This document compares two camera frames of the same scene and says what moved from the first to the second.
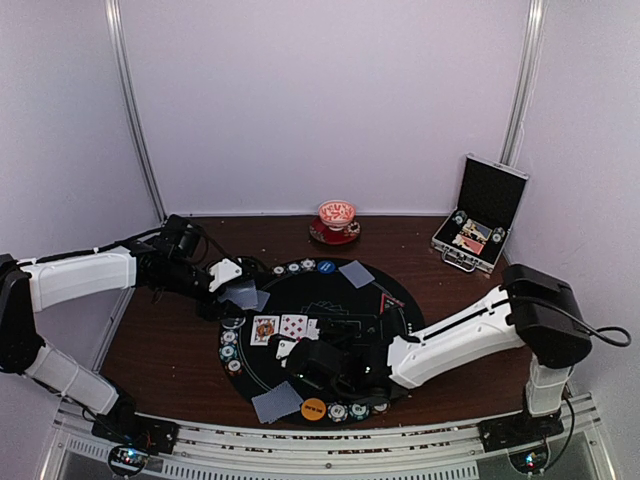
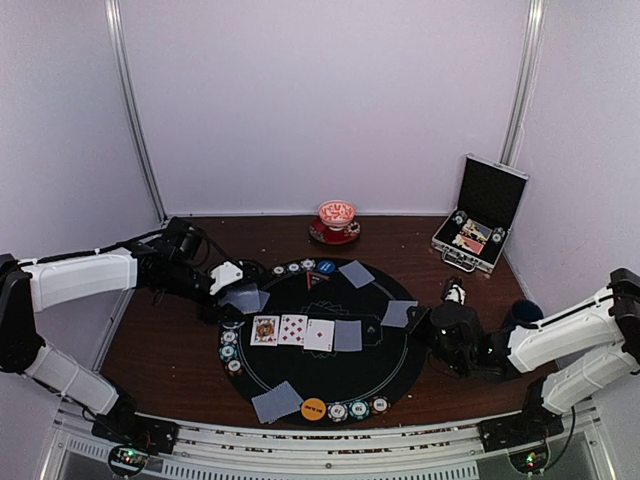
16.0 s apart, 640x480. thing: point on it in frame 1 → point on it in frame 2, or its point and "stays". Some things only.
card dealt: (277, 403) stays
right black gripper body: (340, 334) → (448, 357)
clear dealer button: (233, 322) stays
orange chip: (234, 366) stays
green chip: (359, 411) stays
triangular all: (389, 303) → (315, 279)
